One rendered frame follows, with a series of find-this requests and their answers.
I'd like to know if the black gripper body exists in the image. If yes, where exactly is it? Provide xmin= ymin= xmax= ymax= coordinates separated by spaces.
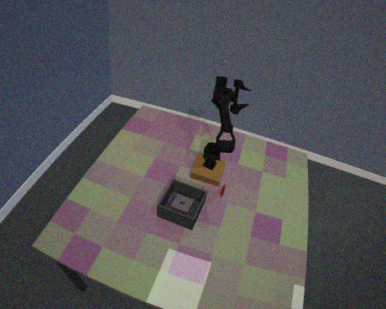
xmin=230 ymin=79 xmax=243 ymax=114

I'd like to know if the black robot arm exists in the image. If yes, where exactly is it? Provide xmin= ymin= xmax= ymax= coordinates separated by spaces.
xmin=203 ymin=76 xmax=235 ymax=170

